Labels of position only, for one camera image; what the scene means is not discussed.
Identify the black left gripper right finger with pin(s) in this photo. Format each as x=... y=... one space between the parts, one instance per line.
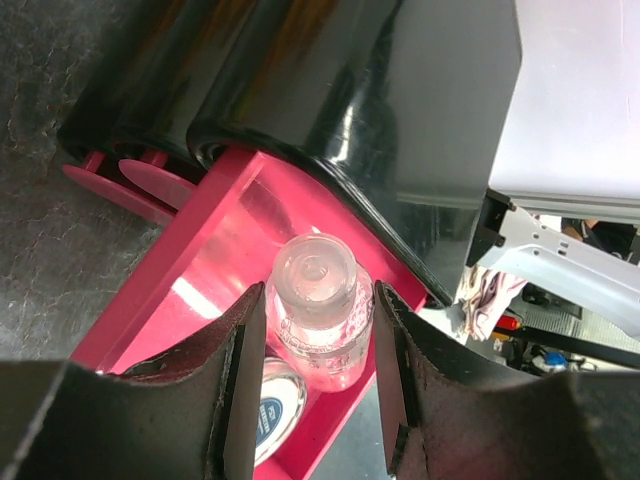
x=447 y=412

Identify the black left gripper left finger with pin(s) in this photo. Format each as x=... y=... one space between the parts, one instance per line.
x=189 y=412

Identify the round silver blue-lid tin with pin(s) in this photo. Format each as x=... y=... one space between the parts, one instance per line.
x=282 y=403

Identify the pink drawer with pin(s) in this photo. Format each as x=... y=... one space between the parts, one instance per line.
x=223 y=238

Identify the black box with pink ends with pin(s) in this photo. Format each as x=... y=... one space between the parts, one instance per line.
x=396 y=106

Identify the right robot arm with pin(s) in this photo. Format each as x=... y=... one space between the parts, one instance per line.
x=508 y=239

